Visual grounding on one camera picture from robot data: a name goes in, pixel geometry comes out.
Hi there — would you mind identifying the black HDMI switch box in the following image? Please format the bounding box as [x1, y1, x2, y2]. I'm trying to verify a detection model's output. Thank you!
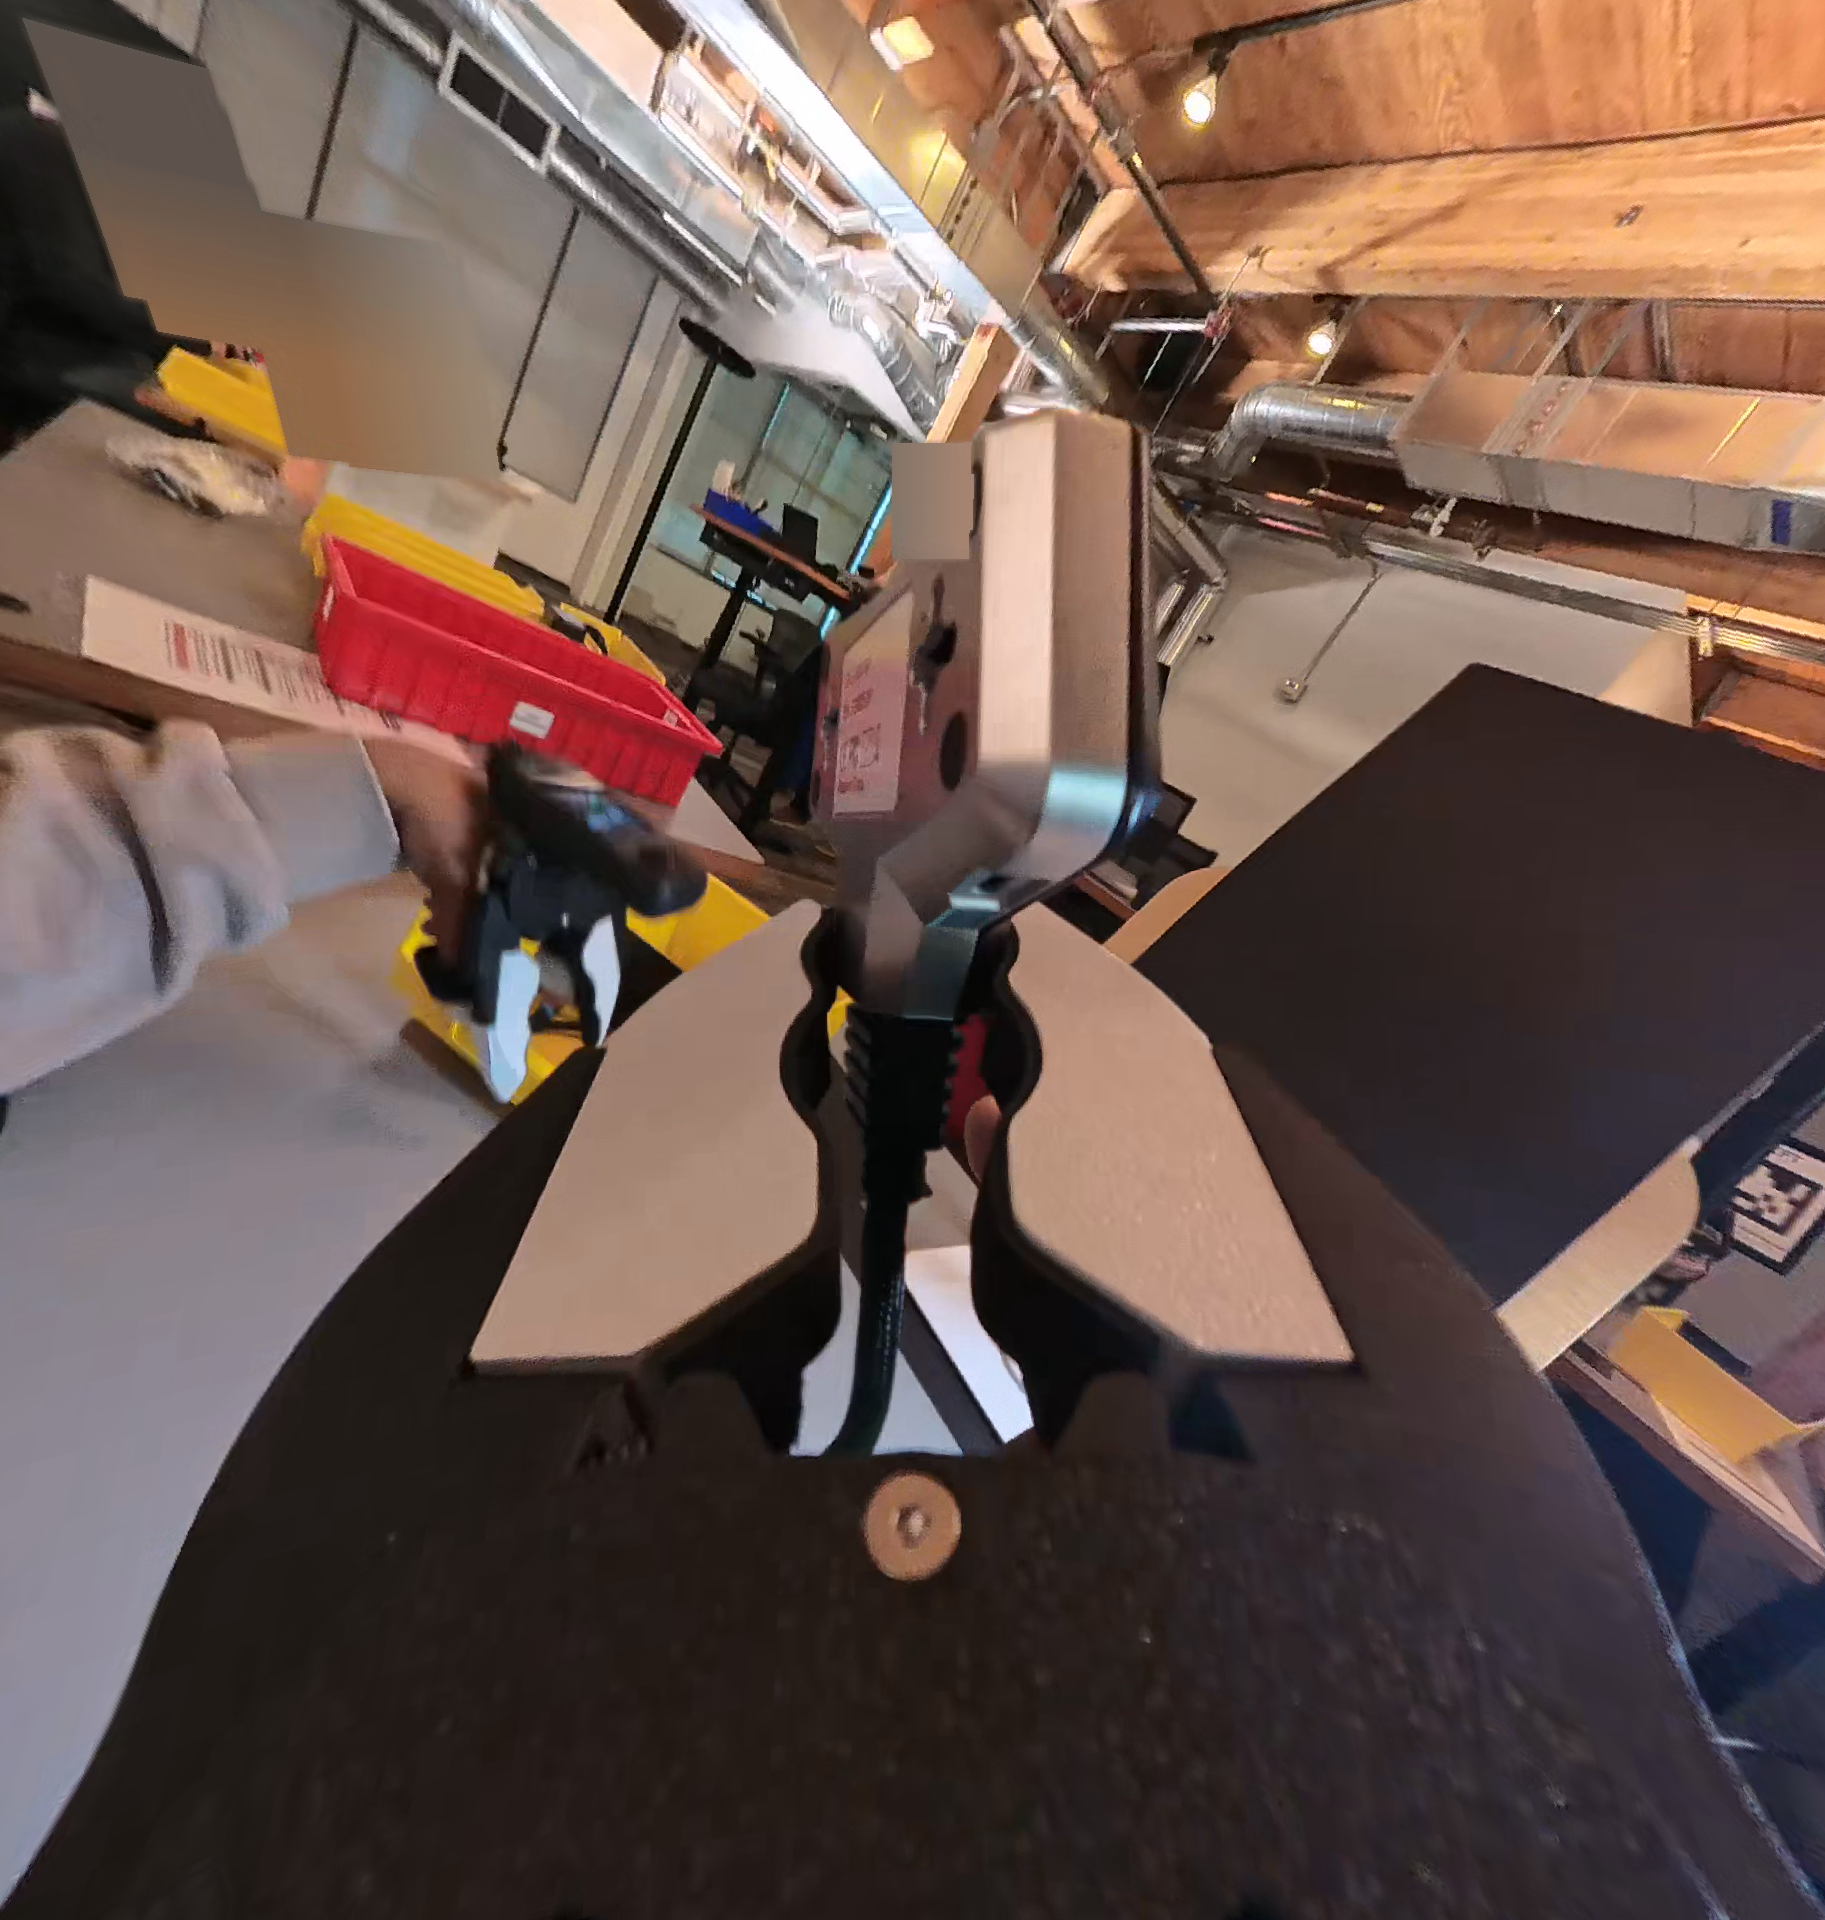
[801, 407, 1170, 1035]

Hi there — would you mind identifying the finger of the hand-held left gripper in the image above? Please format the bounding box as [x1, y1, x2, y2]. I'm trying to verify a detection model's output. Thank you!
[480, 946, 556, 1100]
[564, 910, 634, 1057]

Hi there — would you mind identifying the black panel with wooden rim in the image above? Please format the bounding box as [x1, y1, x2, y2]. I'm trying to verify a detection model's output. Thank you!
[1107, 661, 1825, 1377]

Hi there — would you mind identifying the person's left forearm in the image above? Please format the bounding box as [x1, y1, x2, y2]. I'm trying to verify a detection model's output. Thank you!
[0, 720, 403, 1113]

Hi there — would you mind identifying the white square marker tag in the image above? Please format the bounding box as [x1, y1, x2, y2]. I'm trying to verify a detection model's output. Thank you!
[1730, 1137, 1825, 1279]

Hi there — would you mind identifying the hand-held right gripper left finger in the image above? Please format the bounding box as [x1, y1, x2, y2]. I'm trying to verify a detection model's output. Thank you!
[473, 907, 850, 1388]

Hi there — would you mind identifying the red ribbed plastic bin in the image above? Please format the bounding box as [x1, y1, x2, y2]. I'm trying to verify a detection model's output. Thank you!
[312, 534, 730, 807]

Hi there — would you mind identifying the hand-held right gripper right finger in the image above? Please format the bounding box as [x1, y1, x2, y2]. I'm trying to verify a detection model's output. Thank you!
[968, 901, 1356, 1388]

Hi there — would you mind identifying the person's left hand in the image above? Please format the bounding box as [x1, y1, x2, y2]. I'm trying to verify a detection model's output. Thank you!
[356, 736, 510, 937]

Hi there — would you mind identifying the silver air duct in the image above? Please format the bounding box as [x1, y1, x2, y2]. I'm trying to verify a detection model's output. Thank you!
[1151, 365, 1825, 564]

